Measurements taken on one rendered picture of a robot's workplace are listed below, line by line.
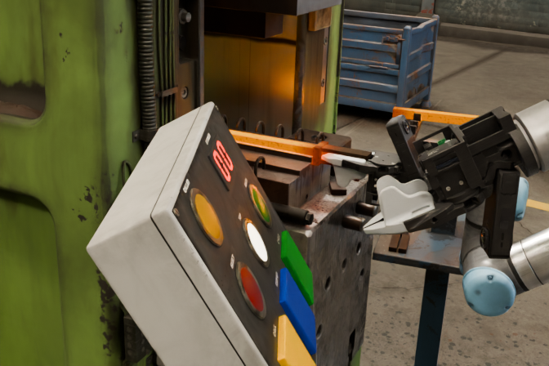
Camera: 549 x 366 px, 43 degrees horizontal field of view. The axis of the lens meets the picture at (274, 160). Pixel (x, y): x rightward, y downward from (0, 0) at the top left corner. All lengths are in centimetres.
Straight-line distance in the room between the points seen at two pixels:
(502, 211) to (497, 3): 818
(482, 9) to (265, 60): 757
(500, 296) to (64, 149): 68
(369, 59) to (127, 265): 453
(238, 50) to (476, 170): 90
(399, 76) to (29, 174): 407
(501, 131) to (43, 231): 75
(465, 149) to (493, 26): 824
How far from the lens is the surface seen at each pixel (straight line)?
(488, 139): 83
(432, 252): 172
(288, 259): 84
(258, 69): 159
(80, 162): 103
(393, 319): 272
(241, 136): 137
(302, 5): 116
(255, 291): 67
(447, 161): 82
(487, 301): 112
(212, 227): 63
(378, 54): 503
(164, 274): 59
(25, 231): 125
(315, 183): 134
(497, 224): 86
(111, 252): 59
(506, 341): 272
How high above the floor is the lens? 143
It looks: 20 degrees down
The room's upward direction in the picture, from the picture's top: 2 degrees clockwise
